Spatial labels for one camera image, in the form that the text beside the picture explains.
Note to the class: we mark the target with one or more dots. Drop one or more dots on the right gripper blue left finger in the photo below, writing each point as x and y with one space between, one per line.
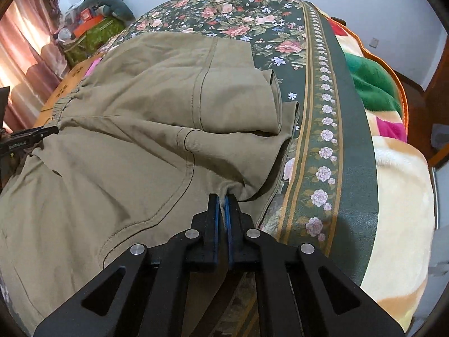
166 271

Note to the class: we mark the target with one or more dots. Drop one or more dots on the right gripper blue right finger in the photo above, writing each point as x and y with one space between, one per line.
273 265

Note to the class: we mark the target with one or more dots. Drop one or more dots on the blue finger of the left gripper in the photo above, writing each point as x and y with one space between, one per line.
33 136

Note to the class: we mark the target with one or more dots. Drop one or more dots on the olive green pants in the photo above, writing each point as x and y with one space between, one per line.
165 120

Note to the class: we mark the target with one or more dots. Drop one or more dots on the wooden lap desk board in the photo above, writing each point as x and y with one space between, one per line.
68 83

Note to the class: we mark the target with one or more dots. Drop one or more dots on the pink window curtain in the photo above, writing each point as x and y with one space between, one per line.
32 64

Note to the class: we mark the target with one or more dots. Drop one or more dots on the pink folded garment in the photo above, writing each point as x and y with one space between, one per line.
92 67

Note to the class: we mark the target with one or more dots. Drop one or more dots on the green storage bag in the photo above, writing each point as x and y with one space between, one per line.
91 41

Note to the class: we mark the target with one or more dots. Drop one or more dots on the dark floral bedspread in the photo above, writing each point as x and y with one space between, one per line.
328 196

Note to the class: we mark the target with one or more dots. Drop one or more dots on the orange box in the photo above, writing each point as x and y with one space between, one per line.
87 19

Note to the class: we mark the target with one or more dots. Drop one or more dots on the grey plush pillow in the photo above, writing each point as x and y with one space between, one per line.
108 8

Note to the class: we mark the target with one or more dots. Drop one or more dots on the colourful fleece blanket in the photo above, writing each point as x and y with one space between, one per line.
397 269

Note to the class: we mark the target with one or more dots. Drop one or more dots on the brown wooden door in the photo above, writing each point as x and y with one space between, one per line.
430 108

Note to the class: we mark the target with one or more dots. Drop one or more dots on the white wall socket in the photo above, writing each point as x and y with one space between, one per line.
374 43

